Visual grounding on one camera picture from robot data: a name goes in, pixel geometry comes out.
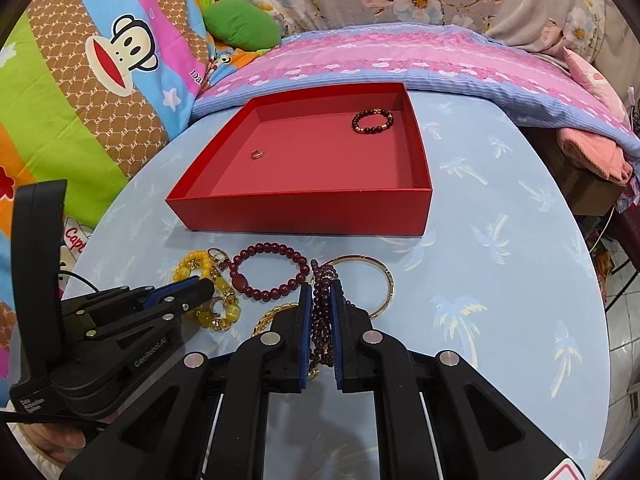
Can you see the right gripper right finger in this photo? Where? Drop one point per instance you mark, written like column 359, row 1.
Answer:
column 437, row 417

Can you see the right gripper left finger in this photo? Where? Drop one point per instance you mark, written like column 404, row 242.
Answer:
column 206, row 418

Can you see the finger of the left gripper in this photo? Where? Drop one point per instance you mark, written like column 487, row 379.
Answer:
column 160, row 293
column 114, row 316

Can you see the wide gold braided bangle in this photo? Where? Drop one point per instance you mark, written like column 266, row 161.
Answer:
column 265, row 321

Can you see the purple garnet bead strand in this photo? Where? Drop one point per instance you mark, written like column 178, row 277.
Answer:
column 321, row 316

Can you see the thin gold bangle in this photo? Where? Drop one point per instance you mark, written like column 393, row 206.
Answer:
column 368, row 282

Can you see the person's hand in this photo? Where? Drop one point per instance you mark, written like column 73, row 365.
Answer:
column 58, row 442

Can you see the light blue palm tablecloth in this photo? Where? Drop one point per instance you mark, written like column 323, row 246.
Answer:
column 502, row 276

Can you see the red shallow box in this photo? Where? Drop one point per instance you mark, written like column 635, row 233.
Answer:
column 345, row 160

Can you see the colourful monkey cartoon quilt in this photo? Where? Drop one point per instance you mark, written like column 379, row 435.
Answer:
column 92, row 90

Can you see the green plush pillow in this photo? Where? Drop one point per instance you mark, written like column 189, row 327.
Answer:
column 240, row 24

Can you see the salmon pink folded cloth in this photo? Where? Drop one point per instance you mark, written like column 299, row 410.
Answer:
column 598, row 154

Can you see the pink and blue blanket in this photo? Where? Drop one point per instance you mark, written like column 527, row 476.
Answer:
column 445, row 59

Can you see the pink cushion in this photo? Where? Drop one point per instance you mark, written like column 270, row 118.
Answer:
column 596, row 84

